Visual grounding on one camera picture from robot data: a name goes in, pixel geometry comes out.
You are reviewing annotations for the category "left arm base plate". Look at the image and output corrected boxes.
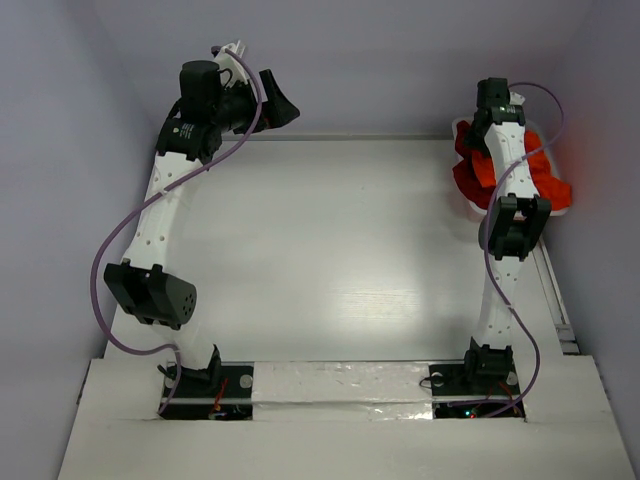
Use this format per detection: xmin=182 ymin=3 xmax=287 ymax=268
xmin=160 ymin=363 xmax=254 ymax=421

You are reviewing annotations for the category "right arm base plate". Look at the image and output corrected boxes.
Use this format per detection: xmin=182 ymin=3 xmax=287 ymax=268
xmin=419 ymin=363 xmax=520 ymax=419

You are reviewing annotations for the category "orange t shirt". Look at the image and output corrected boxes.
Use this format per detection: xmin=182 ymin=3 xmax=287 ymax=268
xmin=452 ymin=130 xmax=573 ymax=210

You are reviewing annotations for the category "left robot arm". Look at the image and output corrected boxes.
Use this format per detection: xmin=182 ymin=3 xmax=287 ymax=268
xmin=92 ymin=50 xmax=300 ymax=395

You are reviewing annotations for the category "white plastic basket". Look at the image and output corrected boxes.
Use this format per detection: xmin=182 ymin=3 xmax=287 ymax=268
xmin=451 ymin=117 xmax=571 ymax=218

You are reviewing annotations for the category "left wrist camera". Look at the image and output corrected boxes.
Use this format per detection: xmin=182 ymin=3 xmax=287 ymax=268
xmin=211 ymin=40 xmax=248 ymax=88

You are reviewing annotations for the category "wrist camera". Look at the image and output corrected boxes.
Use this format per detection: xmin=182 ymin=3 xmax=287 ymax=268
xmin=211 ymin=40 xmax=248 ymax=88
xmin=509 ymin=90 xmax=526 ymax=106

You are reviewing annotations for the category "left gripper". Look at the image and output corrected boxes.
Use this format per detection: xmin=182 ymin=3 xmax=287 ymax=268
xmin=211 ymin=70 xmax=299 ymax=134

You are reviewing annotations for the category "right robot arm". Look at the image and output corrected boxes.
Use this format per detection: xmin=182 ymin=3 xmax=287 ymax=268
xmin=460 ymin=78 xmax=552 ymax=392

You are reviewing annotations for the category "dark red t shirt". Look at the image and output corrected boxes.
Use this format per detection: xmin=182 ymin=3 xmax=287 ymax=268
xmin=454 ymin=119 xmax=477 ymax=159

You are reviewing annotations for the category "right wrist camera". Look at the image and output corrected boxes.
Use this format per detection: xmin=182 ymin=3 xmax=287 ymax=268
xmin=509 ymin=90 xmax=526 ymax=106

